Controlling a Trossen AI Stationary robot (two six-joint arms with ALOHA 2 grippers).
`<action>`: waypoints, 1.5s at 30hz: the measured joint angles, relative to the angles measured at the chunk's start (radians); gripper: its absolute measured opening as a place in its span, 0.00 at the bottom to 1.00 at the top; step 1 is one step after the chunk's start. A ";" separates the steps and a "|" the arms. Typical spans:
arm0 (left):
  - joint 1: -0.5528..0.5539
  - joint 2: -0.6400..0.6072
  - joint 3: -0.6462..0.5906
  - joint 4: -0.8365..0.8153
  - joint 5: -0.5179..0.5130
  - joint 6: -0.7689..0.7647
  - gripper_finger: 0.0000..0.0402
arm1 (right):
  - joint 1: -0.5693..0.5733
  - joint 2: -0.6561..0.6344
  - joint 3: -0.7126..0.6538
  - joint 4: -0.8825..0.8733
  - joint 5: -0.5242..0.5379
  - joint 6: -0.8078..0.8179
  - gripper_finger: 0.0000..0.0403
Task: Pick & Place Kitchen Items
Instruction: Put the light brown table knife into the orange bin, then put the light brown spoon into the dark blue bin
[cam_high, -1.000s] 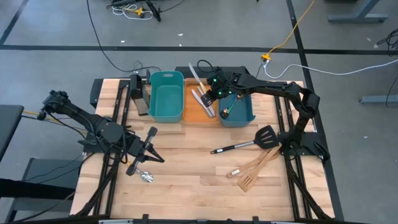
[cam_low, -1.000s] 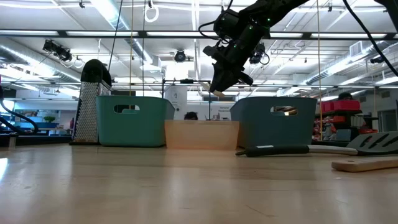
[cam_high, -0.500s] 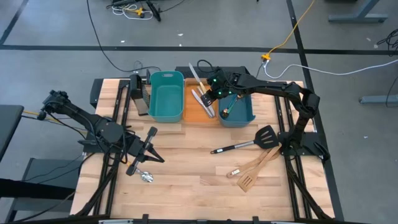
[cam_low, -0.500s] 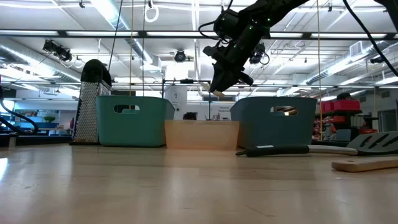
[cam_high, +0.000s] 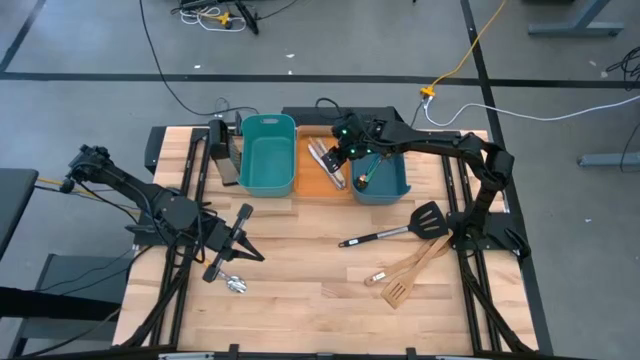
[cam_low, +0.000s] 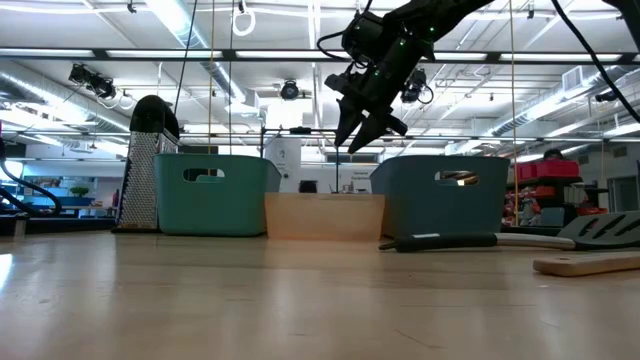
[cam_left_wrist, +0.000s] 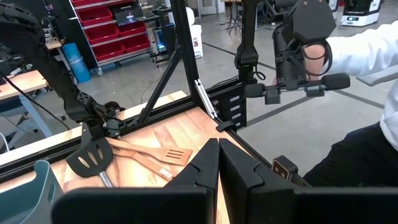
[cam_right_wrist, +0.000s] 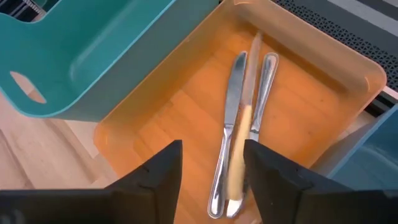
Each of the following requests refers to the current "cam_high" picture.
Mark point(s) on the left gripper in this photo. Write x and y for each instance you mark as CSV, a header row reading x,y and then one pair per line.
x,y
220,237

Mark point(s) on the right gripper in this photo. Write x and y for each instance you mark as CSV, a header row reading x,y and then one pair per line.
x,y
357,137

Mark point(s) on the wooden spatula with label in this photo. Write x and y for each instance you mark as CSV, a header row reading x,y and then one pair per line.
x,y
380,276

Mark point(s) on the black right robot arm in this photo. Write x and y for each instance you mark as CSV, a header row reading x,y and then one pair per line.
x,y
440,145

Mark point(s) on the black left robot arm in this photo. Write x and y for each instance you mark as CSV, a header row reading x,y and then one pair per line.
x,y
172,210

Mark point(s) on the blue plastic bin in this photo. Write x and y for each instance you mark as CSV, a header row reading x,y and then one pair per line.
x,y
395,185

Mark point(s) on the orange plastic bin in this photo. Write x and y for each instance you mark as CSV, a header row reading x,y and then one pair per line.
x,y
312,185

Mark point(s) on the green plastic bin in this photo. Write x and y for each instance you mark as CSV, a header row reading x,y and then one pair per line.
x,y
267,160

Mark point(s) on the wooden slotted spatula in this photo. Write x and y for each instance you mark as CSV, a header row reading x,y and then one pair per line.
x,y
397,292

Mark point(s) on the black power strip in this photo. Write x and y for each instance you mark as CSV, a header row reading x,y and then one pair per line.
x,y
248,17

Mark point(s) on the dark low bench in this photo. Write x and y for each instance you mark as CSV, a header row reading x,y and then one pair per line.
x,y
65,280

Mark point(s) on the grey table leg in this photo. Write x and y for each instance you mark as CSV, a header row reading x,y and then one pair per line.
x,y
575,27
607,160

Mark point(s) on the black metal table frame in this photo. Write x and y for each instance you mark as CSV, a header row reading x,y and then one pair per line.
x,y
181,300

